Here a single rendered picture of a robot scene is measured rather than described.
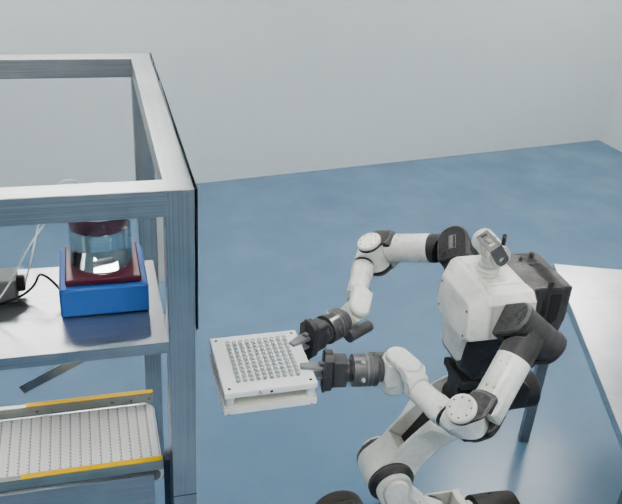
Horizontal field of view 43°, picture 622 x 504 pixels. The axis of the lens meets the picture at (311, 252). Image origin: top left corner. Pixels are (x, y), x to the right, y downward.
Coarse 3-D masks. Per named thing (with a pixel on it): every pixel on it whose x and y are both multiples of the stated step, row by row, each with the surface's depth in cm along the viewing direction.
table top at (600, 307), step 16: (560, 272) 303; (576, 272) 304; (592, 272) 305; (608, 272) 305; (576, 288) 293; (592, 288) 294; (608, 288) 295; (576, 304) 283; (592, 304) 284; (608, 304) 284; (576, 320) 274; (592, 320) 274; (608, 320) 275; (592, 336) 266; (608, 336) 266; (592, 352) 257; (608, 352) 258; (592, 368) 252; (608, 368) 250; (608, 384) 243; (608, 400) 236
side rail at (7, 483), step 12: (108, 468) 198; (120, 468) 199; (132, 468) 200; (144, 468) 201; (156, 468) 202; (0, 480) 192; (12, 480) 192; (24, 480) 193; (36, 480) 194; (48, 480) 195; (60, 480) 196; (72, 480) 197
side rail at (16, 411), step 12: (132, 396) 223; (144, 396) 224; (0, 408) 214; (12, 408) 214; (24, 408) 215; (36, 408) 216; (48, 408) 217; (60, 408) 218; (72, 408) 219; (84, 408) 220
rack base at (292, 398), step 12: (216, 372) 213; (216, 384) 211; (252, 396) 205; (264, 396) 206; (276, 396) 206; (288, 396) 206; (300, 396) 206; (312, 396) 207; (228, 408) 201; (240, 408) 202; (252, 408) 203; (264, 408) 204; (276, 408) 205
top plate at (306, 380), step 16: (240, 336) 221; (256, 336) 221; (272, 336) 222; (288, 336) 222; (224, 352) 214; (272, 352) 215; (304, 352) 216; (224, 368) 208; (272, 368) 209; (224, 384) 202; (240, 384) 202; (256, 384) 202; (272, 384) 203; (288, 384) 203; (304, 384) 204
